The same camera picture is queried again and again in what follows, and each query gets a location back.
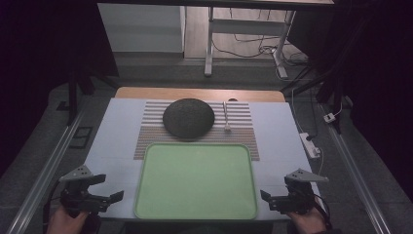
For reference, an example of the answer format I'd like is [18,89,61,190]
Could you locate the black floor frame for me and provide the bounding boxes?
[68,126,94,150]

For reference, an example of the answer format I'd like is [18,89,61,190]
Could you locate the white desk frame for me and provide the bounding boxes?
[204,6,297,79]

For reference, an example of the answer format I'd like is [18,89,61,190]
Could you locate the black floor cable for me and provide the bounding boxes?
[211,8,310,64]

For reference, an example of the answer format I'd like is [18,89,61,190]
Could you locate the metal floor rail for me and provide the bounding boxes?
[6,106,86,234]
[319,103,393,234]

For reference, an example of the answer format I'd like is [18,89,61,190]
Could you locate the person's left hand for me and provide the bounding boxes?
[46,206,90,234]

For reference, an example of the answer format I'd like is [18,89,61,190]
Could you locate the white cable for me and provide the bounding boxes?
[290,87,325,176]

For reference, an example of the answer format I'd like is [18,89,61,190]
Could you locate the striped placemat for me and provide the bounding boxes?
[132,100,261,162]

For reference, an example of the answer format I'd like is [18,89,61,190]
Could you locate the green plastic tray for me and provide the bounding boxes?
[133,142,259,221]

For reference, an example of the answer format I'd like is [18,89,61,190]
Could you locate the person's right hand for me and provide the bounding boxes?
[286,206,328,234]

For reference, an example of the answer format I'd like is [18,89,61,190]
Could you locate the white power strip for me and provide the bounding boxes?
[299,132,321,160]

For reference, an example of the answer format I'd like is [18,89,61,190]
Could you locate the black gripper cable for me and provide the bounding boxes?
[312,192,333,231]
[42,180,63,233]

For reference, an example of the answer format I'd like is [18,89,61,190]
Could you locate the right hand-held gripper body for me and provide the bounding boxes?
[272,168,329,216]

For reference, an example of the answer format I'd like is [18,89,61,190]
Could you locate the black stand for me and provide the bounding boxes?
[281,48,346,135]
[66,69,120,127]

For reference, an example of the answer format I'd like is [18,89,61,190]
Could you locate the white cabinet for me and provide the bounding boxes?
[96,3,186,54]

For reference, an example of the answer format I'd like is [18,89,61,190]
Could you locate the dark round plate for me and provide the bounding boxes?
[162,97,215,139]

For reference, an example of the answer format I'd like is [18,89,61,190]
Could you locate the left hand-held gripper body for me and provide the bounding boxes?
[58,165,110,218]

